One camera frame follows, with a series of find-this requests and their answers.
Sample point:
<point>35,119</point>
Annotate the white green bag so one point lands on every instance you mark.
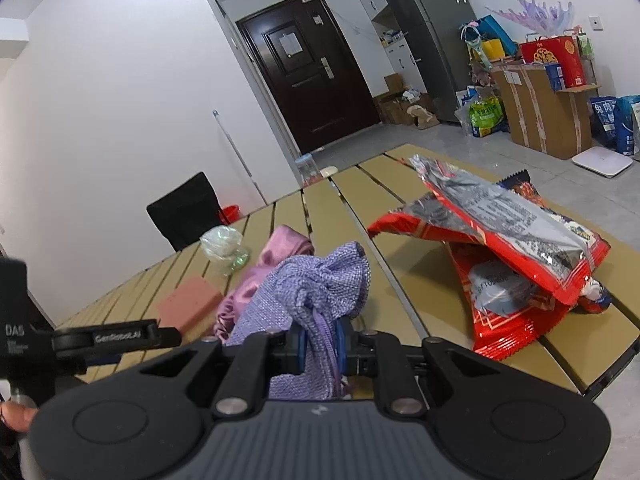
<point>486,116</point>

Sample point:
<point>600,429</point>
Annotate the white lower cabinet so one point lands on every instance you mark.
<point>405,65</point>

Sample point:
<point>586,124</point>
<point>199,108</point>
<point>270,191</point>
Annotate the red plastic basin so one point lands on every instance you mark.
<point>230,213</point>

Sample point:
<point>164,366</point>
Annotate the white mop stick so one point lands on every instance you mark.
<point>235,155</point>

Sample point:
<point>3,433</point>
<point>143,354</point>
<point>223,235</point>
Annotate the blue pet food bag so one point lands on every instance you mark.
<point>604,115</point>
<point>628,127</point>

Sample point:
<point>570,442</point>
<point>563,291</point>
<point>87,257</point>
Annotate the small cardboard boxes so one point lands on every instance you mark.
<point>395,107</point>

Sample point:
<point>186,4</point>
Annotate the large taped cardboard box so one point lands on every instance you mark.
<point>545,115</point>

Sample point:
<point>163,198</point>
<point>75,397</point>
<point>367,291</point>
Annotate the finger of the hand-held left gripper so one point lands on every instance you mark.
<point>115,337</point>

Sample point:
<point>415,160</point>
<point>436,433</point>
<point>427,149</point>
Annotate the blue gift bag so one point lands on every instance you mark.
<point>495,35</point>

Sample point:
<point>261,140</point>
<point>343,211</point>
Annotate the grey refrigerator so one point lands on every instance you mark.
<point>425,35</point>

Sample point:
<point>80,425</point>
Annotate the clear crumpled plastic bag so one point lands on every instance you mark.
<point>225,247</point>

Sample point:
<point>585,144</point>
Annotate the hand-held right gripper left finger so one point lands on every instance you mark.
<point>301,347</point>

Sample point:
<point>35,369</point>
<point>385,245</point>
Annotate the dark brown door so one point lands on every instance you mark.
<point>310,85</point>

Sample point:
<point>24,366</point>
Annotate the white wall socket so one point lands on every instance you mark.
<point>595,22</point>

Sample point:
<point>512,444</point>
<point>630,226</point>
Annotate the red gift box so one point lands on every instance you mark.
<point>552,60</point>

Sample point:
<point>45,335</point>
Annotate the pink satin cloth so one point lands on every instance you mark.
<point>285,247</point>

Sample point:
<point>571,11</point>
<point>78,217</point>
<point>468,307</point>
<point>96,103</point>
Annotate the red snack bag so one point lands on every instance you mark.
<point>510,325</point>
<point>500,220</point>

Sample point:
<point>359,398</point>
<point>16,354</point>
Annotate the beige cat scratcher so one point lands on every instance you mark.
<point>422,117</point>

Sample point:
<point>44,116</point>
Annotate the dark snack bag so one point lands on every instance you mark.
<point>522,187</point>

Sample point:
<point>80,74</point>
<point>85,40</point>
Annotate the clear plastic jar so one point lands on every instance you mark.
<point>307,170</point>

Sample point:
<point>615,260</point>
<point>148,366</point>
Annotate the person's left hand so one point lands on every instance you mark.
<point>15,416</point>

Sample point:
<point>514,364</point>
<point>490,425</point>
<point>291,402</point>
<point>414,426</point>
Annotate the black folding chair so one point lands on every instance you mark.
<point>185,210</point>

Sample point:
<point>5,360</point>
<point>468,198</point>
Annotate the white bathroom scale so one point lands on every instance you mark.
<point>602,162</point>

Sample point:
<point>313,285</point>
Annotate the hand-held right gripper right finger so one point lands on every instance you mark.
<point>340,345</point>

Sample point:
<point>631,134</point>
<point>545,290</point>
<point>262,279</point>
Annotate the purple coral decoration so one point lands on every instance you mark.
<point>535,12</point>

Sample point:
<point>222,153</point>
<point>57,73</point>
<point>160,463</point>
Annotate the tan folding camping table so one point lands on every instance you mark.
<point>345,210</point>

